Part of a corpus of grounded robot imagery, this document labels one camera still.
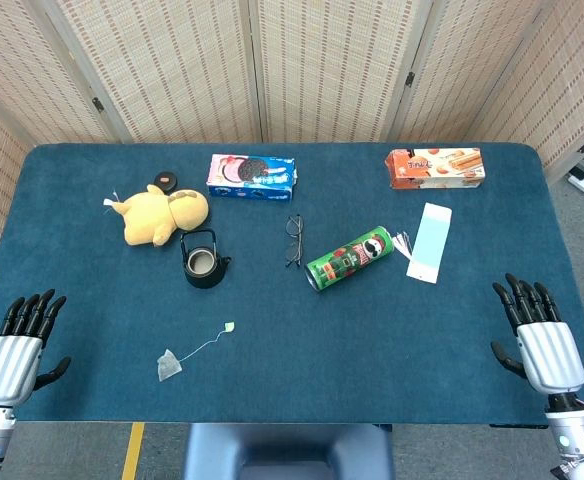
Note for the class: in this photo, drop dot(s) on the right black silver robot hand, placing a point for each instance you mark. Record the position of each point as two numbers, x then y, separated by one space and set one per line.
549 355

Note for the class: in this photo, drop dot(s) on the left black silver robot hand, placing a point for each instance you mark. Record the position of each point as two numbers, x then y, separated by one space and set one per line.
12 360

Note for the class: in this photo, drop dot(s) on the tea bag with green tag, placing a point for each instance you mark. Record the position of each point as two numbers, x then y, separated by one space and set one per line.
168 367

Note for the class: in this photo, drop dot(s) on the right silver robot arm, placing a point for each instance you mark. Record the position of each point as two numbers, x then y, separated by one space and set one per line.
572 435

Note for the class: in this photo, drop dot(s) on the black cast iron teapot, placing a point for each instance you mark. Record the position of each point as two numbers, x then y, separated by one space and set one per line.
197 280

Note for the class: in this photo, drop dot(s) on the black round cap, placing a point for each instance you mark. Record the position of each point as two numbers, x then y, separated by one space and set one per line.
165 180

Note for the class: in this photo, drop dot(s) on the light blue face mask packet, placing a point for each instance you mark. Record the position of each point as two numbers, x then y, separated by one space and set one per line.
429 245

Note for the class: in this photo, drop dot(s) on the yellow plush toy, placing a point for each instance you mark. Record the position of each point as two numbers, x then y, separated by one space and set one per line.
147 215

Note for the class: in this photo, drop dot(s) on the orange biscuit box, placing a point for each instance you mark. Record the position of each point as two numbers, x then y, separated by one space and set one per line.
434 170

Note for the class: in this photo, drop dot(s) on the green Pringles can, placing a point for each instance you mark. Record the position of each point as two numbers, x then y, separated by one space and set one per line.
347 260

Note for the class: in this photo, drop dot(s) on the blue table cover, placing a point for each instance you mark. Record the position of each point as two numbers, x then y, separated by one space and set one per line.
292 340

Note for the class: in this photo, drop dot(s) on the blue-grey robot torso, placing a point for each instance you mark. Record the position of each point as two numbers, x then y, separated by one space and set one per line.
287 450

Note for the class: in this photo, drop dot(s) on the thin-framed eyeglasses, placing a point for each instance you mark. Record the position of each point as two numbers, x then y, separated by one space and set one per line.
294 226

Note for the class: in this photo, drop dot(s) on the blue Oreo cookie box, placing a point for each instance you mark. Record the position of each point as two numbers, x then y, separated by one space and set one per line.
252 177

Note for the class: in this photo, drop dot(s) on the woven folding screen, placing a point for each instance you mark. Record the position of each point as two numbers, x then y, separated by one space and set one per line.
182 65

